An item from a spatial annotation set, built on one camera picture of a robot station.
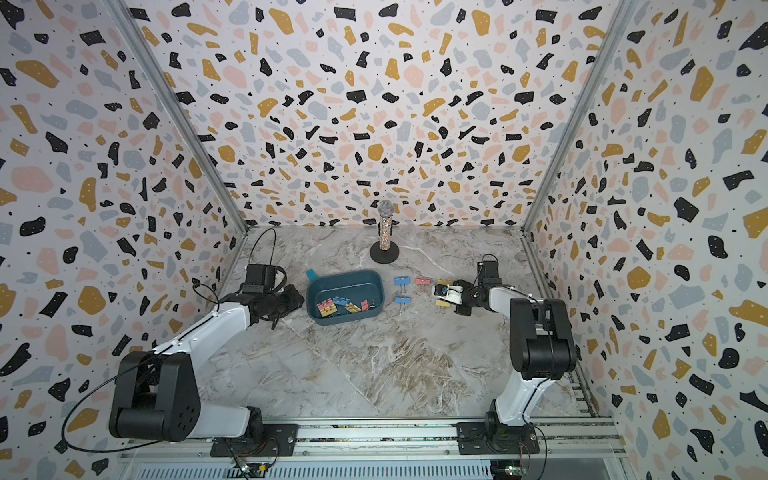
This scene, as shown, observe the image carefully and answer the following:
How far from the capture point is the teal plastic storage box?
97 cm

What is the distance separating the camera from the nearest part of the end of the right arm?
766 mm

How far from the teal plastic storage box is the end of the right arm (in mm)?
241
